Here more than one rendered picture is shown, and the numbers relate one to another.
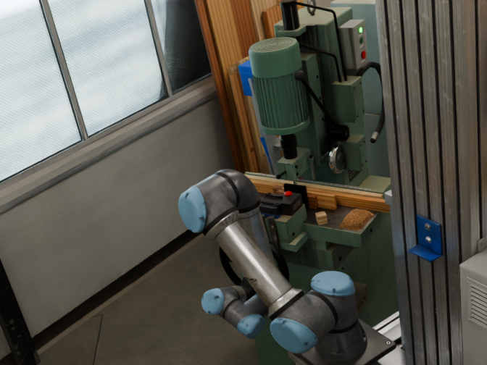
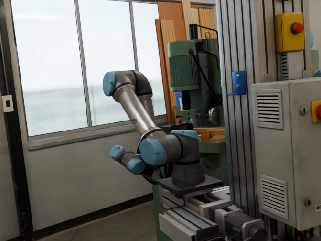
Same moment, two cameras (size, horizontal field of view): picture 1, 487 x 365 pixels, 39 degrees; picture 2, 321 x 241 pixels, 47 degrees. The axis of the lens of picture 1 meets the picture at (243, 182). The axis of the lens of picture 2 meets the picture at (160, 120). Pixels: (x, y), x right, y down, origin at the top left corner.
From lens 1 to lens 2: 0.93 m
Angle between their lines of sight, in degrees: 21
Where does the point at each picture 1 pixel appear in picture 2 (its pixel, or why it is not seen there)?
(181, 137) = not seen: hidden behind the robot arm
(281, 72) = (182, 52)
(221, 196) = (126, 76)
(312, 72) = (202, 62)
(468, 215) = (257, 53)
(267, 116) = (173, 80)
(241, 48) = not seen: hidden behind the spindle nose
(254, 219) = (146, 101)
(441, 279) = (246, 113)
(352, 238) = (213, 147)
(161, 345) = not seen: outside the picture
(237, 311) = (128, 156)
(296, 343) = (152, 154)
